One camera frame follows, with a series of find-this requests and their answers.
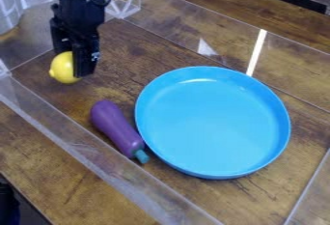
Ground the purple toy eggplant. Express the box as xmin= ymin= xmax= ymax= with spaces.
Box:
xmin=91 ymin=99 xmax=150 ymax=164

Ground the blue round tray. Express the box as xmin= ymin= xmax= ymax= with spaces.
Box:
xmin=135 ymin=67 xmax=292 ymax=180

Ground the yellow lemon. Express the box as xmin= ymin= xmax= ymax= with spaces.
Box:
xmin=50 ymin=51 xmax=81 ymax=84

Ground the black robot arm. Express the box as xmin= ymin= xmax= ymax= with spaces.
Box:
xmin=51 ymin=0 xmax=107 ymax=77

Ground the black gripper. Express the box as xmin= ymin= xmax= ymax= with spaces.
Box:
xmin=51 ymin=0 xmax=106 ymax=78

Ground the clear acrylic enclosure wall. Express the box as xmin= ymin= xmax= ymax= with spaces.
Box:
xmin=0 ymin=0 xmax=330 ymax=225

